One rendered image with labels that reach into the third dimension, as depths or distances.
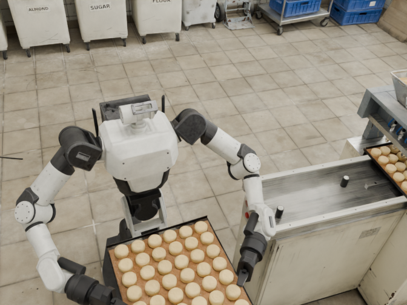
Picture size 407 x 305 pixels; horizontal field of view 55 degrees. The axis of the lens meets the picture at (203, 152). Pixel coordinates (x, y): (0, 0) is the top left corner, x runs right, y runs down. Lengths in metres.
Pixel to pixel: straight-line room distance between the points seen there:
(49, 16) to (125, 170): 3.32
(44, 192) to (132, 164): 0.32
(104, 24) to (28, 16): 0.77
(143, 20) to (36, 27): 1.15
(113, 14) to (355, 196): 3.40
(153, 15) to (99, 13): 0.60
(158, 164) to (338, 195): 0.95
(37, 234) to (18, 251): 1.38
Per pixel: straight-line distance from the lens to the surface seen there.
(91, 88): 4.13
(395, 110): 2.09
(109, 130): 1.44
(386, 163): 2.19
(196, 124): 1.47
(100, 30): 4.70
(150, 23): 4.78
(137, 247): 1.47
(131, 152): 1.39
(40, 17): 4.59
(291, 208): 1.89
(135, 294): 1.38
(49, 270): 1.43
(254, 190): 1.56
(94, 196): 3.03
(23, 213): 1.49
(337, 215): 1.85
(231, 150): 1.54
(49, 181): 1.46
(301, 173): 1.99
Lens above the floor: 2.24
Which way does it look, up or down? 42 degrees down
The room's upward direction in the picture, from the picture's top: 4 degrees clockwise
